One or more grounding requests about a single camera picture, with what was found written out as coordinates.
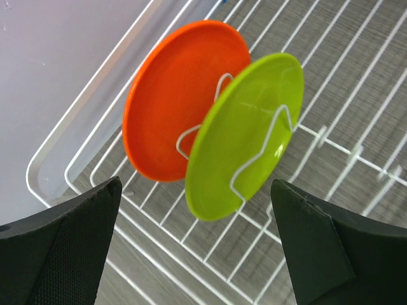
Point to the white wire dish rack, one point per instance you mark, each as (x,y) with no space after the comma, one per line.
(349,147)

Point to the green plate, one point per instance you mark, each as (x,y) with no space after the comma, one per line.
(243,136)

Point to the orange plate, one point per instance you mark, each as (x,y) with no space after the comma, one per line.
(173,91)

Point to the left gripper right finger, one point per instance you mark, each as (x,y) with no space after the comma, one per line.
(335,256)

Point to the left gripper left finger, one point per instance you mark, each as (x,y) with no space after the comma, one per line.
(57,256)

